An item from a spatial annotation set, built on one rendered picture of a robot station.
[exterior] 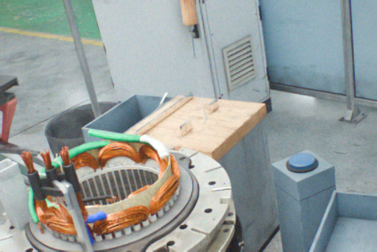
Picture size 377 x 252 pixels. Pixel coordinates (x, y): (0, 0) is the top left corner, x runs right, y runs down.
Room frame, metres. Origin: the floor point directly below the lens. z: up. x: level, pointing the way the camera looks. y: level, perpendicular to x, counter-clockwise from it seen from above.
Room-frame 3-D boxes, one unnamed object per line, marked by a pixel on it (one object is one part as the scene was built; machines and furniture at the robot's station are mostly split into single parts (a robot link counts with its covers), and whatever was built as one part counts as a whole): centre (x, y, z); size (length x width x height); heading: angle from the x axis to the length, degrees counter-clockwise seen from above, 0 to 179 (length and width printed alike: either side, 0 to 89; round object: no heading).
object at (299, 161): (0.73, -0.16, 1.04); 0.04 x 0.04 x 0.01
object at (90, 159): (0.69, 0.16, 1.12); 0.06 x 0.02 x 0.04; 132
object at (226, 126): (0.90, -0.01, 1.05); 0.20 x 0.19 x 0.02; 51
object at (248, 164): (0.90, -0.01, 0.91); 0.19 x 0.19 x 0.26; 51
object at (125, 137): (0.69, 0.08, 1.15); 0.15 x 0.04 x 0.02; 42
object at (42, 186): (0.50, 0.15, 1.21); 0.04 x 0.04 x 0.03; 42
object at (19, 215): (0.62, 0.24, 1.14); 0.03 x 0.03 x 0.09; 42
